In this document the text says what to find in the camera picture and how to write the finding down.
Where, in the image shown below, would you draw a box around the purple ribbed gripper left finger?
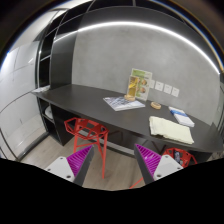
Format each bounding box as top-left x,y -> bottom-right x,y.
44,144 -> 95,187

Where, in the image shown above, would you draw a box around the cream folded towel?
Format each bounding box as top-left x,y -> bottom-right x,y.
149,116 -> 194,144

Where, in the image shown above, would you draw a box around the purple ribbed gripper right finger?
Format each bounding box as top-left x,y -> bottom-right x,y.
133,143 -> 184,187

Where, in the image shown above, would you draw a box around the red metal stool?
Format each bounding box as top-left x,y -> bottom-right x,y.
131,148 -> 197,188
64,117 -> 109,175

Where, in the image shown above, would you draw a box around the white wall socket middle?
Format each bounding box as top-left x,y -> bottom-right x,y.
164,84 -> 172,94

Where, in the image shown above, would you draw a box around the white wall socket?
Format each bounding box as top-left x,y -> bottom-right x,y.
171,87 -> 180,97
164,84 -> 172,94
155,81 -> 164,91

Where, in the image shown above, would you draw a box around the dark shelving unit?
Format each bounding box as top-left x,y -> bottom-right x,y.
37,10 -> 82,146

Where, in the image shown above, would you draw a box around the blue white booklet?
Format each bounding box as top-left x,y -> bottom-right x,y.
169,107 -> 195,127

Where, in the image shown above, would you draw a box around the open magazine on counter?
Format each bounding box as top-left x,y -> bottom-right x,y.
104,97 -> 144,111

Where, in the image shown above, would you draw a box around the red metal stool right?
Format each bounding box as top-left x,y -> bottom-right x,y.
131,148 -> 197,188

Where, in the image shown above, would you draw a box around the green white upright brochure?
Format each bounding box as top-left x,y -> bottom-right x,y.
131,68 -> 152,101

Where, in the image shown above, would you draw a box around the white papers on shelf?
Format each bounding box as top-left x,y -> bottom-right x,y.
32,85 -> 50,93

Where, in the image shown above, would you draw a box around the red metal stool left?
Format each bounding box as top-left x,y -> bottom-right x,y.
64,117 -> 109,175

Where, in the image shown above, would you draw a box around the white wall socket left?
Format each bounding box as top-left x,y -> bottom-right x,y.
155,81 -> 164,91

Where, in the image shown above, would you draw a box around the white wall socket right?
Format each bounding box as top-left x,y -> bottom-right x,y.
171,87 -> 180,97

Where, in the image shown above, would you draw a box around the acrylic menu stand wooden base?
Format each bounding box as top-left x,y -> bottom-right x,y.
124,76 -> 139,101

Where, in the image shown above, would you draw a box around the round wooden coaster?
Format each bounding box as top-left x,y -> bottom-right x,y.
150,102 -> 161,110

